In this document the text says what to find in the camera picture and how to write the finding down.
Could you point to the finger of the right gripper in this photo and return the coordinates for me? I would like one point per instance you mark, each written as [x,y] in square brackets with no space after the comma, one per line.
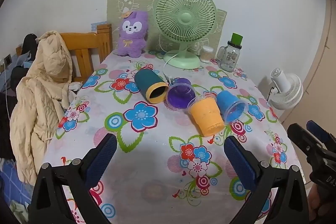
[322,135]
[306,142]

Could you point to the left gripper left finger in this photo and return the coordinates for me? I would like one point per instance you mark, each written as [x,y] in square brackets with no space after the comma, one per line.
[49,203]

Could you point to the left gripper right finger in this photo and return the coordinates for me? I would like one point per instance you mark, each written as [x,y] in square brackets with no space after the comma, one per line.
[259,177]

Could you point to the orange plastic cup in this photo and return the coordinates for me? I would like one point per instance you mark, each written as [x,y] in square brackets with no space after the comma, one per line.
[206,114]

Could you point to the blue plastic cup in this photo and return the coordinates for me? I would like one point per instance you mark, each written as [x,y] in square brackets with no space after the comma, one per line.
[231,108]

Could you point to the purple plastic cup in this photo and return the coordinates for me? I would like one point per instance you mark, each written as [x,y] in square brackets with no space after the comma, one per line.
[180,94]

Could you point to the teal cup with yellow rim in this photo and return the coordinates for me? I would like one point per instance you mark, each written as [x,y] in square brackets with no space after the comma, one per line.
[151,86]

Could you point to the person's right hand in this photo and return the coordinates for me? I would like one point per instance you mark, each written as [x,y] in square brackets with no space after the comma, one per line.
[319,208]

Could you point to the blue checkered bedding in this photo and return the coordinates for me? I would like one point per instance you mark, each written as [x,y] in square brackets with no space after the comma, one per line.
[15,195]

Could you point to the white clip fan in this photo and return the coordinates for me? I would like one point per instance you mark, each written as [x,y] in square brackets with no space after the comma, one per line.
[289,89]

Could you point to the beige puffer jacket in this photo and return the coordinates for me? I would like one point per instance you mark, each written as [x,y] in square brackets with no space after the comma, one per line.
[42,100]

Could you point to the floral tablecloth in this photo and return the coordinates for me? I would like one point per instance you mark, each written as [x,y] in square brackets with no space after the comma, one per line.
[163,170]

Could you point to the glass jar with green lid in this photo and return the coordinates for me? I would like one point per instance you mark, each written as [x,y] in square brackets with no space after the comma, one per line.
[228,55]

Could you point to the cotton swab container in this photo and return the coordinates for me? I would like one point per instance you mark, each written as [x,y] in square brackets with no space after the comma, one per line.
[206,54]

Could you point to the wooden chair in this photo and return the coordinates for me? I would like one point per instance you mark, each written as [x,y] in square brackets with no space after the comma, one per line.
[84,50]

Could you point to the green desk fan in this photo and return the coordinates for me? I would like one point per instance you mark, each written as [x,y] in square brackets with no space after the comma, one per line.
[184,22]

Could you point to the purple plush bunny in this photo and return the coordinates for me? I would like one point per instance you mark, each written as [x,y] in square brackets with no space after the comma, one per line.
[133,30]

